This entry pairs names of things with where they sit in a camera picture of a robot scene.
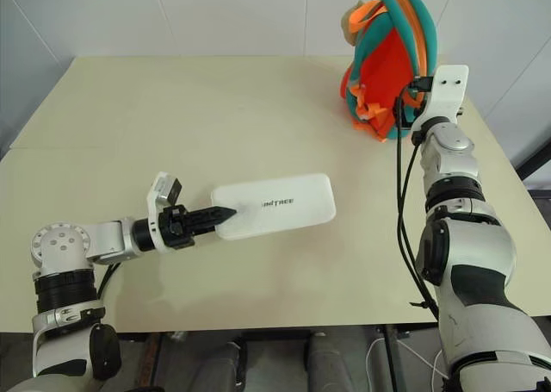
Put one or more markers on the black metal frame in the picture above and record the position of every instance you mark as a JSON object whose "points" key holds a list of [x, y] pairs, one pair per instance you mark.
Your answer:
{"points": [[536, 159]]}

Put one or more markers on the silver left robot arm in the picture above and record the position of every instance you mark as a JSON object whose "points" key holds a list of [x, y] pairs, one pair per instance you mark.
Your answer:
{"points": [[60, 243]]}

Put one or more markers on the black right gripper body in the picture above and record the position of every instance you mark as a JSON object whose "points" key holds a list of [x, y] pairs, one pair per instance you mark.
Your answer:
{"points": [[419, 91]]}

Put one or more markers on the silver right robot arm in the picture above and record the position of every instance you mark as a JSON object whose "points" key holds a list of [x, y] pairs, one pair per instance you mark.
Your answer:
{"points": [[469, 254]]}

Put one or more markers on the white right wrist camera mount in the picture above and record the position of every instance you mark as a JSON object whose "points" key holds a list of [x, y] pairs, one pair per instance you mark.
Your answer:
{"points": [[445, 90]]}

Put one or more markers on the orange and teal backpack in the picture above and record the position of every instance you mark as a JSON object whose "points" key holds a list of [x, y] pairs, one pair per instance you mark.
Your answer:
{"points": [[383, 71]]}

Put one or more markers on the white box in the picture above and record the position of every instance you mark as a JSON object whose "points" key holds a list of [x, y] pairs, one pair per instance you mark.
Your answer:
{"points": [[280, 204]]}

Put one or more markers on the dark table frame bar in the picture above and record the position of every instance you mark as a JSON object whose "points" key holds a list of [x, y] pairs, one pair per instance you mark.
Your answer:
{"points": [[267, 329]]}

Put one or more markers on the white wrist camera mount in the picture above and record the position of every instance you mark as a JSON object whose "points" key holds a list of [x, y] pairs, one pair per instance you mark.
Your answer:
{"points": [[160, 190], [445, 90]]}

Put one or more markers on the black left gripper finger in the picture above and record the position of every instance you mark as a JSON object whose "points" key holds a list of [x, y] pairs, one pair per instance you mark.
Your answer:
{"points": [[204, 227], [213, 213]]}

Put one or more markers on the dark rounded shape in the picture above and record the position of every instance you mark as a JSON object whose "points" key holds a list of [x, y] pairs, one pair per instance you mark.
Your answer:
{"points": [[333, 364], [202, 362]]}

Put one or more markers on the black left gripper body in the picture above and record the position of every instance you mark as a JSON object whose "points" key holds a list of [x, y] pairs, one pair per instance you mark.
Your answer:
{"points": [[175, 226]]}

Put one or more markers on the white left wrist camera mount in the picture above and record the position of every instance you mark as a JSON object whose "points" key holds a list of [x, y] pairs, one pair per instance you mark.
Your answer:
{"points": [[160, 190]]}

